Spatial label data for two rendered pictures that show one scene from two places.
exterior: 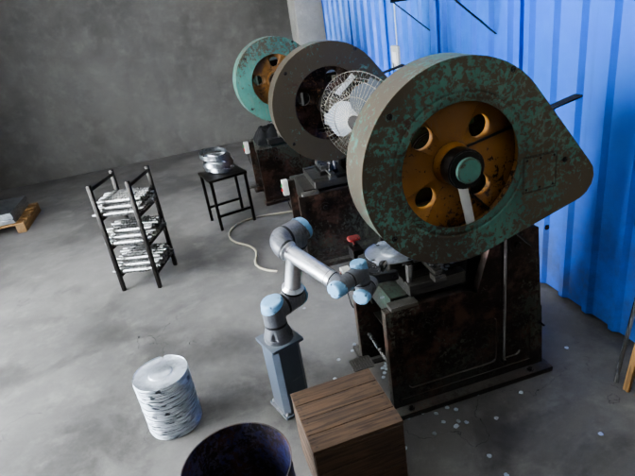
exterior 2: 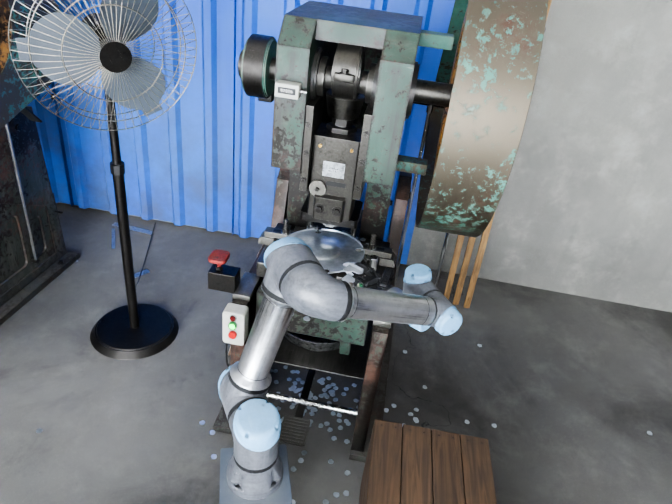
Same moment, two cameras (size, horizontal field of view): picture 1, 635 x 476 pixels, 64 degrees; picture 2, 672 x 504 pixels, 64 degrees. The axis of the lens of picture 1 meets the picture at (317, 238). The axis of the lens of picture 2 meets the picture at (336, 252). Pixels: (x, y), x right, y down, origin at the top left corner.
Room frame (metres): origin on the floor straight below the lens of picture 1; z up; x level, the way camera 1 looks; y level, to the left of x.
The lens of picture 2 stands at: (1.79, 1.12, 1.75)
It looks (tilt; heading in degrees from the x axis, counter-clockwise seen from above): 32 degrees down; 287
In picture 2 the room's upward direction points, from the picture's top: 7 degrees clockwise
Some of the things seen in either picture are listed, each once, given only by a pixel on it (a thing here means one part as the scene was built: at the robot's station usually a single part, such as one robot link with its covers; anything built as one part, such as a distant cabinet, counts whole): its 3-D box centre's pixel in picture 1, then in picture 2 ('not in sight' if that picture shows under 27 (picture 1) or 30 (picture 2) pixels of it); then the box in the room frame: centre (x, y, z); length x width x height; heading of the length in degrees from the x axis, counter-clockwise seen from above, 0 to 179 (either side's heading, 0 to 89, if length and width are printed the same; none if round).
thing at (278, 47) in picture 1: (302, 113); not in sight; (5.81, -0.05, 0.87); 1.53 x 0.99 x 1.74; 105
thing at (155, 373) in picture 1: (160, 372); not in sight; (2.21, 0.94, 0.33); 0.29 x 0.29 x 0.01
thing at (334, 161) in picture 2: not in sight; (334, 172); (2.32, -0.45, 1.04); 0.17 x 0.15 x 0.30; 102
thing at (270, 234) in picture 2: not in sight; (283, 231); (2.49, -0.46, 0.76); 0.17 x 0.06 x 0.10; 12
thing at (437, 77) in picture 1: (467, 153); (455, 88); (2.02, -0.67, 1.33); 1.03 x 0.28 x 0.82; 102
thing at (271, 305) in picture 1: (274, 310); (256, 431); (2.20, 0.27, 0.62); 0.13 x 0.12 x 0.14; 134
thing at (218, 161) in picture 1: (224, 184); not in sight; (5.13, 0.88, 0.40); 0.45 x 0.40 x 0.79; 24
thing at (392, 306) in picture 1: (470, 319); (390, 298); (2.09, -0.69, 0.45); 0.92 x 0.12 x 0.90; 102
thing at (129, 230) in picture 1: (134, 229); not in sight; (4.05, 1.52, 0.47); 0.46 x 0.43 x 0.95; 82
